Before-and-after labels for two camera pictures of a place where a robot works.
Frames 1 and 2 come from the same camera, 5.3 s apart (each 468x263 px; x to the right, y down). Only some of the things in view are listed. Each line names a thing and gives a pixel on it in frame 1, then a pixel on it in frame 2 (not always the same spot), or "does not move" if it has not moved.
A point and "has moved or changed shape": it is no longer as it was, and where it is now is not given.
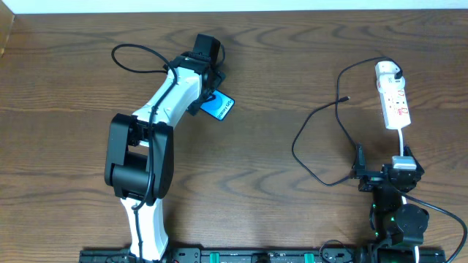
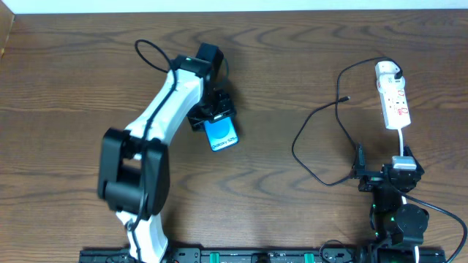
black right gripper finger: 360,169 does not move
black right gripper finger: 407,152 does not move
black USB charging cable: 337,115 does not move
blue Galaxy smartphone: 219,107 has moved or changed shape
